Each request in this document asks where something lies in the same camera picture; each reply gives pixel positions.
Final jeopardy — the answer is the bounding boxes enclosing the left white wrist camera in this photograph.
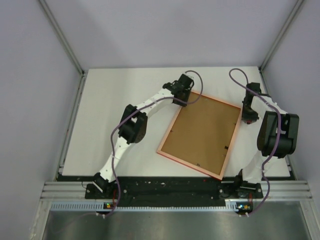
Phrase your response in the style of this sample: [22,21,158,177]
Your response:
[185,74,194,81]

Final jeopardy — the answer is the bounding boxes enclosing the white slotted cable duct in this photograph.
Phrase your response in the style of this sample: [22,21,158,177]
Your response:
[50,201,252,213]

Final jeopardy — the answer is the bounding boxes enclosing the left aluminium corner post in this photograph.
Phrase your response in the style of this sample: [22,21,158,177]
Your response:
[37,0,86,76]

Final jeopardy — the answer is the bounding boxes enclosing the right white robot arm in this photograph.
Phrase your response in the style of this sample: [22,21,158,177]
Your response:
[233,82,300,198]

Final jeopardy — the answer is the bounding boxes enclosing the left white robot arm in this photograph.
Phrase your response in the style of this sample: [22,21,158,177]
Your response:
[92,70,195,199]

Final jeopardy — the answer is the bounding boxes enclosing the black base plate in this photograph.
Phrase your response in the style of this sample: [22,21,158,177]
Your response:
[57,172,265,201]

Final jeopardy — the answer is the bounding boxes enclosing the right aluminium corner post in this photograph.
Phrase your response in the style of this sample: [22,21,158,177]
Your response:
[258,0,306,74]

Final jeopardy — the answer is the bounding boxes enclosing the red picture frame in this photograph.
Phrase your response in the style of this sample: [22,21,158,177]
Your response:
[156,90,243,182]

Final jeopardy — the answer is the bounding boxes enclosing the aluminium front rail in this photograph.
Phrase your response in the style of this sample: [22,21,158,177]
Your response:
[40,180,313,201]

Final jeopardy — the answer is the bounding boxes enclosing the aluminium corner post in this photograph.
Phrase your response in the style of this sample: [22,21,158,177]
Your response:
[37,0,86,76]
[258,0,306,74]

